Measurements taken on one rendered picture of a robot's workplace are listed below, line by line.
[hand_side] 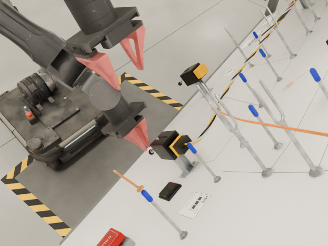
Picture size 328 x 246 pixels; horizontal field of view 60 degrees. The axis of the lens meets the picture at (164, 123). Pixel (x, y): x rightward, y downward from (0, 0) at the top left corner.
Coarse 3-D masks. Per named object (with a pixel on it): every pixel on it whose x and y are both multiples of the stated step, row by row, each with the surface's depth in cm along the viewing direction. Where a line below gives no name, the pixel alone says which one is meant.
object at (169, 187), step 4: (168, 184) 57; (172, 184) 56; (176, 184) 55; (180, 184) 55; (164, 188) 56; (168, 188) 55; (172, 188) 54; (176, 188) 54; (160, 192) 56; (164, 192) 55; (168, 192) 54; (172, 192) 54; (176, 192) 54; (160, 196) 56; (164, 196) 54; (168, 196) 54; (172, 196) 54; (168, 200) 53
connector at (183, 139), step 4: (176, 136) 54; (184, 136) 52; (180, 140) 52; (184, 140) 51; (188, 140) 51; (176, 144) 51; (180, 144) 50; (184, 144) 51; (168, 148) 53; (176, 148) 51; (180, 148) 50; (184, 148) 51; (188, 148) 51; (172, 152) 53; (180, 152) 51; (184, 152) 51
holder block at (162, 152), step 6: (162, 132) 58; (168, 132) 56; (174, 132) 54; (168, 138) 53; (150, 144) 57; (156, 144) 55; (162, 144) 53; (168, 144) 53; (156, 150) 57; (162, 150) 54; (168, 150) 53; (162, 156) 57; (168, 156) 54; (174, 156) 54
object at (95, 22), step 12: (72, 0) 37; (84, 0) 37; (96, 0) 37; (108, 0) 39; (72, 12) 38; (84, 12) 38; (96, 12) 38; (108, 12) 39; (120, 12) 42; (132, 12) 41; (84, 24) 39; (96, 24) 39; (108, 24) 39; (72, 36) 42; (84, 36) 40; (96, 36) 38; (72, 48) 41; (84, 48) 38
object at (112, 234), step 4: (112, 228) 52; (108, 232) 52; (112, 232) 51; (116, 232) 50; (120, 232) 49; (104, 236) 51; (108, 236) 50; (112, 236) 49; (116, 236) 48; (120, 236) 48; (124, 236) 49; (104, 240) 50; (108, 240) 49; (112, 240) 48; (116, 240) 48; (120, 240) 48; (100, 244) 50; (104, 244) 49; (108, 244) 48; (112, 244) 47; (116, 244) 48; (120, 244) 49
